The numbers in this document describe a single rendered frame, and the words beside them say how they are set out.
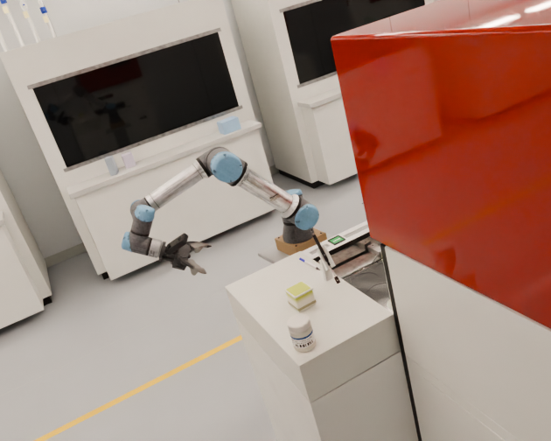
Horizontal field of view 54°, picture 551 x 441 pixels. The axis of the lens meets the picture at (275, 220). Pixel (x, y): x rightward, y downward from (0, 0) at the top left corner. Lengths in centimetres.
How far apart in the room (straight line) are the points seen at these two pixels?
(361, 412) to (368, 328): 30
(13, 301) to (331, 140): 307
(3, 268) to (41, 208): 118
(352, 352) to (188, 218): 321
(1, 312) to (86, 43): 220
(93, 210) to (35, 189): 118
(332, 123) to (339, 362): 368
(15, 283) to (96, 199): 90
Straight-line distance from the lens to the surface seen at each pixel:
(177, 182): 228
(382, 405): 192
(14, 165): 557
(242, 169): 217
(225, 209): 483
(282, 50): 511
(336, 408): 180
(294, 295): 182
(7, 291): 471
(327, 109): 511
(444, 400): 176
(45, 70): 459
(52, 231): 574
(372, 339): 174
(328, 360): 168
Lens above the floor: 199
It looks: 23 degrees down
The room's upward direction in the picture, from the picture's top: 16 degrees counter-clockwise
